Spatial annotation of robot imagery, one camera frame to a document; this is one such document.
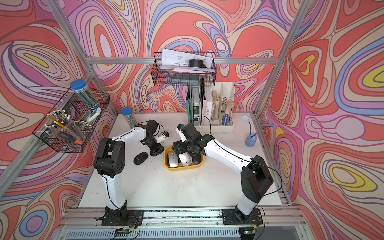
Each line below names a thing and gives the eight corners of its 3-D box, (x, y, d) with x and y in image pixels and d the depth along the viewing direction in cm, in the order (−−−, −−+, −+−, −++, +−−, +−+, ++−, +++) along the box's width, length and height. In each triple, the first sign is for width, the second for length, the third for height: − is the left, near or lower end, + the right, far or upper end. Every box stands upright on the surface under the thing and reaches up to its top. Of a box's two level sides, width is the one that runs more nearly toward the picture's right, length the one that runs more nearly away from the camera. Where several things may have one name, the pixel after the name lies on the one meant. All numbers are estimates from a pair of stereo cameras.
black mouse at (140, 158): (133, 162, 95) (131, 159, 93) (145, 152, 100) (144, 150, 97) (137, 167, 93) (135, 164, 90) (149, 157, 98) (148, 154, 95)
